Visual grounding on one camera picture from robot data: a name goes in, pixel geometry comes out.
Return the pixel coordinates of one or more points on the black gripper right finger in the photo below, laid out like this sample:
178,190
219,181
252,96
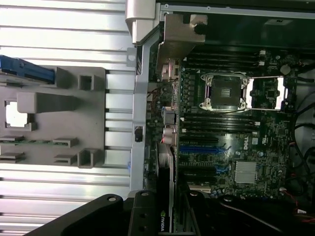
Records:
201,218

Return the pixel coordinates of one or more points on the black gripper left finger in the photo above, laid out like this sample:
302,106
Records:
145,216

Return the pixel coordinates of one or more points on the white expansion slot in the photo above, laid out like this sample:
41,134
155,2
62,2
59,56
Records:
200,189

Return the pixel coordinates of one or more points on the long black expansion slot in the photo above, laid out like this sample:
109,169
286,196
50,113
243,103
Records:
197,177
199,140
199,168

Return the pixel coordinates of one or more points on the silver chipset heatsink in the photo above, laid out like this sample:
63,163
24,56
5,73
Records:
246,172

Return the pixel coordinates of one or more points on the blue expansion slot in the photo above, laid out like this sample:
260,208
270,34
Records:
201,149

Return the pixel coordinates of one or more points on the black RAM slot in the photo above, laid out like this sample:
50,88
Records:
226,52
221,121
226,56
221,116
226,65
221,126
221,130
226,61

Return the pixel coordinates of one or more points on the green Dell motherboard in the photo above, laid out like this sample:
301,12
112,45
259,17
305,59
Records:
270,147

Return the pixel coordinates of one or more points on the black Dell PC case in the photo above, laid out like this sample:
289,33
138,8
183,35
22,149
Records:
140,110

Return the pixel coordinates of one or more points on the grey printed parts rack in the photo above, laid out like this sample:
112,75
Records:
93,110

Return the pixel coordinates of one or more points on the green RAM stick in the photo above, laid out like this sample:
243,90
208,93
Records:
39,142

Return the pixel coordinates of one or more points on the CPU socket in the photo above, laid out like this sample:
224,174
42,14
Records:
226,92

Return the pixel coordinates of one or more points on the metal socket cover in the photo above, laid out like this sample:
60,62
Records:
281,93

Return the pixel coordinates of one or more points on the silver CPU chip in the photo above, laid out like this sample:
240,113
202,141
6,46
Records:
14,118

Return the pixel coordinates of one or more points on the coin cell battery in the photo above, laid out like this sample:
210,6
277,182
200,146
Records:
285,68

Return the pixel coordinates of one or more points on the hard disk in blue carrier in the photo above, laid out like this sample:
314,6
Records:
37,71

